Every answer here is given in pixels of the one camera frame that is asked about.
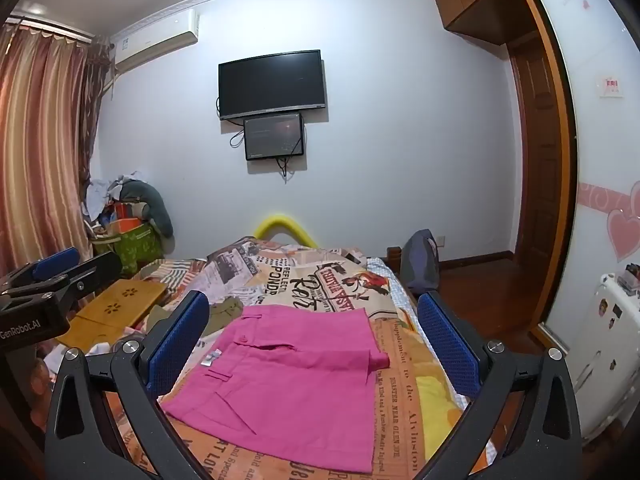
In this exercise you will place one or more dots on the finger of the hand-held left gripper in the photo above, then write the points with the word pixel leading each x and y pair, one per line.
pixel 55 262
pixel 100 270

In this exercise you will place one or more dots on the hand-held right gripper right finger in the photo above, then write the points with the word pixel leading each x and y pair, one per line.
pixel 450 345

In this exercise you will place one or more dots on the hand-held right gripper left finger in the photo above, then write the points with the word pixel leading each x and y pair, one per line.
pixel 175 340

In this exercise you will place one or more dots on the pink pants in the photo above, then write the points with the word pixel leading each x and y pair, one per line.
pixel 290 385

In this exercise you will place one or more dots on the green patterned bag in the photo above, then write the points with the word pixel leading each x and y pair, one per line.
pixel 135 250

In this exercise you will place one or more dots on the wooden lap table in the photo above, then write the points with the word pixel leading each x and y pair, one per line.
pixel 115 310

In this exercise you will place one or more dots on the orange box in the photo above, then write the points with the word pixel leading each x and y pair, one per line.
pixel 125 225

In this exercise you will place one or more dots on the olive green cloth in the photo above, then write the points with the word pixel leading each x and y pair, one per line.
pixel 225 315

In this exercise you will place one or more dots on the pile of pale clothes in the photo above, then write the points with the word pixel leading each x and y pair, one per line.
pixel 97 197

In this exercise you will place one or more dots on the newspaper print blanket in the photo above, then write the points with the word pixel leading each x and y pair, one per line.
pixel 400 410

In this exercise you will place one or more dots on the grey blue bag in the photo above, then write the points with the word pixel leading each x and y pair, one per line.
pixel 420 265

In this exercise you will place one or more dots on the wooden bedpost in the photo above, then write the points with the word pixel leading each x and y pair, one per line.
pixel 394 259

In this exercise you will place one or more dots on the striped red curtain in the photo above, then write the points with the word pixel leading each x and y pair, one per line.
pixel 40 160

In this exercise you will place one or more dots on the white refrigerator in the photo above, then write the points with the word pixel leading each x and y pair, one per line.
pixel 605 360

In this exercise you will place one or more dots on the yellow foam tube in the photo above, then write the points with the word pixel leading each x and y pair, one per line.
pixel 286 222

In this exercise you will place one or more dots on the brown wooden door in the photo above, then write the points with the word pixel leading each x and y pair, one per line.
pixel 535 160

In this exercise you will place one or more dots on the small black monitor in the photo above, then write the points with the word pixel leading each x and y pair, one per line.
pixel 274 137

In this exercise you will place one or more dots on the white air conditioner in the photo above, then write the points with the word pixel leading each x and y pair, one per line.
pixel 155 40

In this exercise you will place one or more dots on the white sliding wardrobe door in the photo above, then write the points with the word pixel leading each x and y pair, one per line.
pixel 590 135

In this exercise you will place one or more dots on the white label with red print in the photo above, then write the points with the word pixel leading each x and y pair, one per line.
pixel 611 85

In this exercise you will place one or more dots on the white wall socket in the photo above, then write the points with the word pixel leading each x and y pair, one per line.
pixel 440 241

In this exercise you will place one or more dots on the black wall television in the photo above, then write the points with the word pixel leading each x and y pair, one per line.
pixel 272 85

